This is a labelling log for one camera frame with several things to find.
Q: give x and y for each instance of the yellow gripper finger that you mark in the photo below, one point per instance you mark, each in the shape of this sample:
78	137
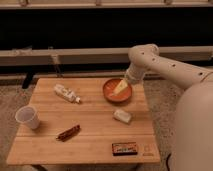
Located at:
120	87

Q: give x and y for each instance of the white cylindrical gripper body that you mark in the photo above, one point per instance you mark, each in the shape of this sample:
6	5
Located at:
134	74

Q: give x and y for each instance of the white sponge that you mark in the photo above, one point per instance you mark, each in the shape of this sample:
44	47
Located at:
122	116

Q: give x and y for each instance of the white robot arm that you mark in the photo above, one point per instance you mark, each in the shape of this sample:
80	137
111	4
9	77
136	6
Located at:
146	57

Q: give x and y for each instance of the orange ceramic bowl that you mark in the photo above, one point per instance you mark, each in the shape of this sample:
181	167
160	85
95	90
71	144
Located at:
108	88

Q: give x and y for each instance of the wooden table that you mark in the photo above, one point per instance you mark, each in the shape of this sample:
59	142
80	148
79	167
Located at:
99	129

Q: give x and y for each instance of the small dark rectangular box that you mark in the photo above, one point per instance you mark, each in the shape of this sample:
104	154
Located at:
128	148

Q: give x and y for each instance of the brown snack bar wrapper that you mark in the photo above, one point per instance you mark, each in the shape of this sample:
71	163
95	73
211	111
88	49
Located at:
68	133

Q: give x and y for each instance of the white plastic cup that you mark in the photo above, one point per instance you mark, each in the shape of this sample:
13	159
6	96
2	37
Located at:
27	115

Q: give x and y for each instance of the grey metal rail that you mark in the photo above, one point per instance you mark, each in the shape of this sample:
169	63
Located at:
26	57

